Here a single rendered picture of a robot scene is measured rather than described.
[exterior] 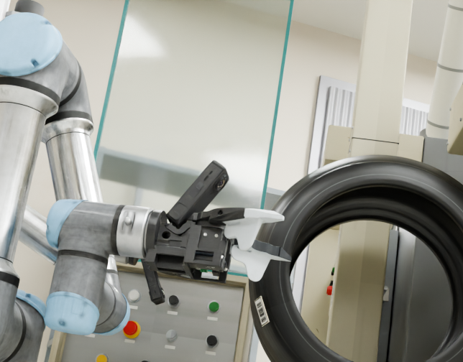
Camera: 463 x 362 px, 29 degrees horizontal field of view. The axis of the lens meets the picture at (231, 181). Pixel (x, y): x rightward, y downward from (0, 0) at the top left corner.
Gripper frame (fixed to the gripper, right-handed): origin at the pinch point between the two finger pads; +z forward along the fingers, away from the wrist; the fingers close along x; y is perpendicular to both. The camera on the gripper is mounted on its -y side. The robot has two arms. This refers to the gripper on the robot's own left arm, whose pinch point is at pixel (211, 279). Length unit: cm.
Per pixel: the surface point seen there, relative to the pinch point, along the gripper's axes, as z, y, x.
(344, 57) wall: 6, 236, 353
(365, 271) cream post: 35.9, 17.7, 28.0
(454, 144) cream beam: 51, 55, 19
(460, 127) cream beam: 50, 56, 8
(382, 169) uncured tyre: 32.4, 32.6, -12.3
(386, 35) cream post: 26, 87, 28
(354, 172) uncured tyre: 26.4, 30.1, -12.4
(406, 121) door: 57, 206, 365
